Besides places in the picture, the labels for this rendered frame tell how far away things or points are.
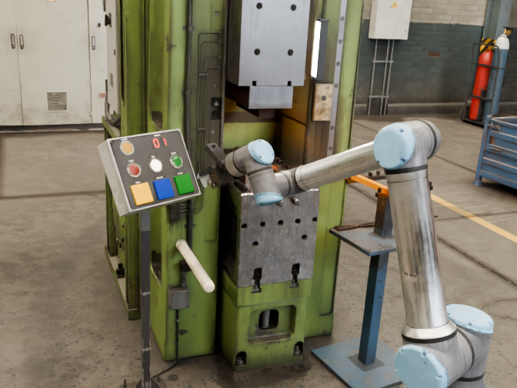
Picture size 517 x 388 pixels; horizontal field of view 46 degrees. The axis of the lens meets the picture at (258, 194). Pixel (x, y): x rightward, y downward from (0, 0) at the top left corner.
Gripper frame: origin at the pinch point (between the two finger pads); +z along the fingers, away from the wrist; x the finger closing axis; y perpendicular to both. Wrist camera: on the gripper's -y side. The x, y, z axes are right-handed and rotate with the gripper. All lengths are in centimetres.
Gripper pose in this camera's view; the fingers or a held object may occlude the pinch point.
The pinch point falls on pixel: (199, 175)
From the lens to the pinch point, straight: 229.5
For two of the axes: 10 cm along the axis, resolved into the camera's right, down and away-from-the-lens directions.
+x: 6.9, -1.9, 7.0
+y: 3.2, 9.5, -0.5
